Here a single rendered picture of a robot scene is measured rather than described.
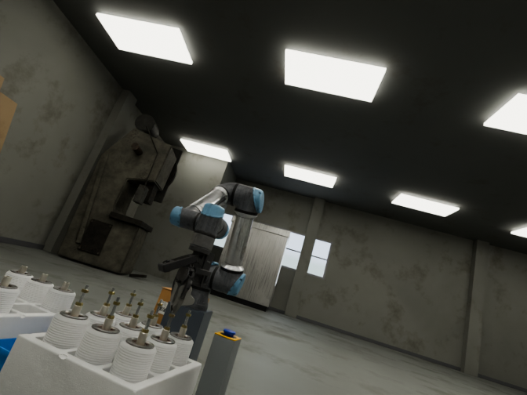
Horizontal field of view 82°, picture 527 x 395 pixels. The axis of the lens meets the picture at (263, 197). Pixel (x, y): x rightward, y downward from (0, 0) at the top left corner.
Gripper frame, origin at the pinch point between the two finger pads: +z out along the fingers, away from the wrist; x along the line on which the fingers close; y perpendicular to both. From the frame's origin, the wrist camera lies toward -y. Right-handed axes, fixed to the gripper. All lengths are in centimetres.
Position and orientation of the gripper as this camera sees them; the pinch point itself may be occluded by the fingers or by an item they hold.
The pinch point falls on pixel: (172, 308)
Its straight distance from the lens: 104.4
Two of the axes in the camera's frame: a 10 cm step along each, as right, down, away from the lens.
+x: -6.4, 0.2, 7.6
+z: -2.9, 9.2, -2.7
